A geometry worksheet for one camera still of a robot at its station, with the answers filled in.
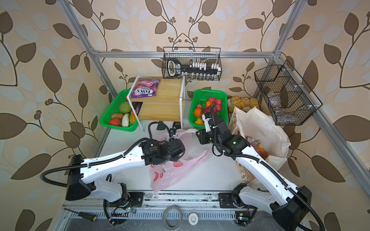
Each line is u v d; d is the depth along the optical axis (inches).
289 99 30.6
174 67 32.7
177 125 39.9
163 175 28.2
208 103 44.1
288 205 14.5
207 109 41.2
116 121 39.2
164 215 27.8
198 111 41.5
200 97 46.5
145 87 31.1
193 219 27.2
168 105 37.9
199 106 43.9
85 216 27.3
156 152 19.4
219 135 20.9
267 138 30.4
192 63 31.8
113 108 42.6
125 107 41.4
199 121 39.0
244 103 44.4
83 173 16.0
